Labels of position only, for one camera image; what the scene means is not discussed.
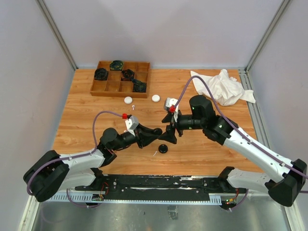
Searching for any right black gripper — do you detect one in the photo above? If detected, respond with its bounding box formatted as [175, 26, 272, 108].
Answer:
[158, 109, 205, 143]

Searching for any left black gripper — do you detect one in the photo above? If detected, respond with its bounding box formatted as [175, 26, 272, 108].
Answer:
[112, 124, 159, 151]

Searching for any black earbud charging case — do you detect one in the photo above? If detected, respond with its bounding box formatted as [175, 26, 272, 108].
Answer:
[158, 144, 168, 154]

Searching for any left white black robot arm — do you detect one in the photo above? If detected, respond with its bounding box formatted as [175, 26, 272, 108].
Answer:
[23, 125, 162, 202]

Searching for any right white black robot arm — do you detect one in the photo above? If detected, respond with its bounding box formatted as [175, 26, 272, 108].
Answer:
[160, 95, 307, 207]

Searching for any white round case right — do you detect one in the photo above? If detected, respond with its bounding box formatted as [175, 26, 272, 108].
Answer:
[152, 94, 160, 103]

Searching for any white round case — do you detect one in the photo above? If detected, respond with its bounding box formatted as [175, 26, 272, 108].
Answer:
[124, 96, 133, 104]
[152, 94, 160, 103]

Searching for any white round case left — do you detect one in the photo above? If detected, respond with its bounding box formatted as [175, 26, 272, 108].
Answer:
[124, 96, 133, 104]

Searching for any dark rolled fabric bottom right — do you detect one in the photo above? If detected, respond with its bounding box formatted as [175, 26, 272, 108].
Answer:
[131, 79, 147, 93]

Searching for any dark rolled fabric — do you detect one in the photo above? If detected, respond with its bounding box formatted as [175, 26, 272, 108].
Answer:
[121, 69, 135, 81]
[109, 60, 124, 71]
[94, 68, 109, 81]
[131, 79, 147, 93]

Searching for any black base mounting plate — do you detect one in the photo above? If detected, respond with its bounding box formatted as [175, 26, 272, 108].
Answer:
[75, 175, 245, 196]

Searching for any wooden compartment tray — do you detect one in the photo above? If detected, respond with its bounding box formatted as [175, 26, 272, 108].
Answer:
[90, 60, 151, 98]

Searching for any dark rolled fabric middle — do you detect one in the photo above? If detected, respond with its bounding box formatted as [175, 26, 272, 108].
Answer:
[121, 69, 135, 81]

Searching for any white crumpled cloth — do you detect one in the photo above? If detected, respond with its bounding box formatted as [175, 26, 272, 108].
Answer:
[191, 69, 256, 106]

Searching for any dark rolled fabric top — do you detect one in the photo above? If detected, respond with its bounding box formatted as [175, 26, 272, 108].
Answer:
[109, 60, 124, 71]

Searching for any dark rolled fabric far left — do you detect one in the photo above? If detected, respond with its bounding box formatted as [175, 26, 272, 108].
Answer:
[94, 68, 109, 81]

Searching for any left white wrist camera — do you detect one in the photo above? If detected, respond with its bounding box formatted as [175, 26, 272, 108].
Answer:
[122, 114, 139, 136]

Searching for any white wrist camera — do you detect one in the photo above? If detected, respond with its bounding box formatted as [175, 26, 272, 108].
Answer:
[122, 114, 139, 136]
[164, 97, 179, 119]

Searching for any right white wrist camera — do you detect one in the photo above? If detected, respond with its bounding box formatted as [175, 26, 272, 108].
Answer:
[164, 97, 179, 119]

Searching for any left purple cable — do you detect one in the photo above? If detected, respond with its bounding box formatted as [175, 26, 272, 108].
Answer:
[26, 111, 126, 209]

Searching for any white slotted cable duct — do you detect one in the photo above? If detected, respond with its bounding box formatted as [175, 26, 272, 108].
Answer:
[48, 189, 222, 205]

